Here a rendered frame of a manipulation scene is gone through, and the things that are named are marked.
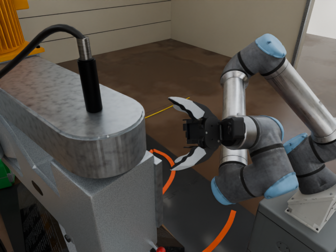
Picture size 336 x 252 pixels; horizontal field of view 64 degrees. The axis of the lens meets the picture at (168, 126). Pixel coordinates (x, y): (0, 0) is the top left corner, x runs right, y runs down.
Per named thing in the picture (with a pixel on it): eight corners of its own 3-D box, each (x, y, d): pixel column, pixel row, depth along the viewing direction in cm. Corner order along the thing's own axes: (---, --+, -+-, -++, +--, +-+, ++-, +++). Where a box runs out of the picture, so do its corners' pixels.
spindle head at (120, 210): (54, 230, 106) (21, 138, 82) (100, 198, 120) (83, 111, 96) (111, 295, 86) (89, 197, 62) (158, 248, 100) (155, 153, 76)
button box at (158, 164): (141, 215, 96) (137, 153, 81) (147, 211, 98) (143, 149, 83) (158, 228, 92) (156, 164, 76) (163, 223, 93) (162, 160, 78)
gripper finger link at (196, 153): (165, 177, 61) (190, 151, 65) (181, 180, 56) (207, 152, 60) (158, 167, 60) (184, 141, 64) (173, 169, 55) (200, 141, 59)
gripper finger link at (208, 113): (181, 113, 59) (206, 135, 63) (186, 112, 57) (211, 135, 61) (191, 96, 61) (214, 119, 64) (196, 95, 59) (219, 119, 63)
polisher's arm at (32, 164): (8, 177, 137) (-30, 89, 111) (50, 156, 151) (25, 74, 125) (92, 273, 96) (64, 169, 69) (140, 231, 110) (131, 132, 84)
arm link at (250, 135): (257, 149, 67) (256, 111, 67) (244, 150, 64) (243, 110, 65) (230, 148, 74) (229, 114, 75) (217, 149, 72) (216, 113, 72)
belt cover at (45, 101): (-41, 90, 114) (-58, 51, 105) (19, 73, 130) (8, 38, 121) (92, 211, 60) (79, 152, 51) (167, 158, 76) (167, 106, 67)
